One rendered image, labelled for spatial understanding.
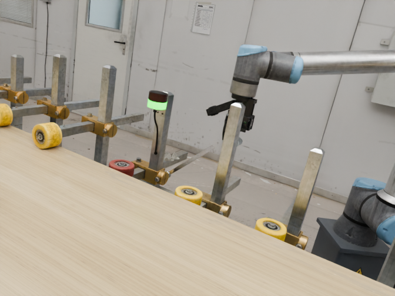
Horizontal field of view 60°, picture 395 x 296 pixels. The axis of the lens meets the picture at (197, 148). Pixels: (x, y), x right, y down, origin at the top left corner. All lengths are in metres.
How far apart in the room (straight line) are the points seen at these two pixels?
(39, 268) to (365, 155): 3.29
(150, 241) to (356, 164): 3.08
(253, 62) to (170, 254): 0.67
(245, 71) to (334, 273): 0.65
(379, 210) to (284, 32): 2.48
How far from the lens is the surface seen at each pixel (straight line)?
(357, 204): 1.64
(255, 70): 1.15
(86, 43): 4.86
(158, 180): 1.19
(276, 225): 0.94
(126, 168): 1.09
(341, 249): 1.63
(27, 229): 0.80
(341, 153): 3.67
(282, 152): 3.74
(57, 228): 0.80
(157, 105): 1.08
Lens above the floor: 1.34
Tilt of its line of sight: 18 degrees down
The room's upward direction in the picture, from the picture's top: 11 degrees clockwise
